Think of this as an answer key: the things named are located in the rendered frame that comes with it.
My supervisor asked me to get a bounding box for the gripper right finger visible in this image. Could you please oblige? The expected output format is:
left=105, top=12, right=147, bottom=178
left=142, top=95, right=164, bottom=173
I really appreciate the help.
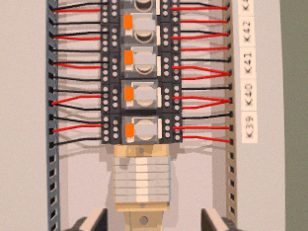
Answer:
left=200, top=208, right=243, bottom=231

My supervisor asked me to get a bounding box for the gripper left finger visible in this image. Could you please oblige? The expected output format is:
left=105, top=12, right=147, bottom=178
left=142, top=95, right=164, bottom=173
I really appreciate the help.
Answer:
left=62, top=208, right=108, bottom=231

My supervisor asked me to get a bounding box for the clear plug-in relay with orange button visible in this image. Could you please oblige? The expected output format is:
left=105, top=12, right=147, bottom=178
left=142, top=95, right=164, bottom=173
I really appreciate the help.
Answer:
left=121, top=79, right=159, bottom=110
left=120, top=0, right=157, bottom=9
left=120, top=9, right=157, bottom=43
left=121, top=115, right=159, bottom=144
left=121, top=43, right=158, bottom=79

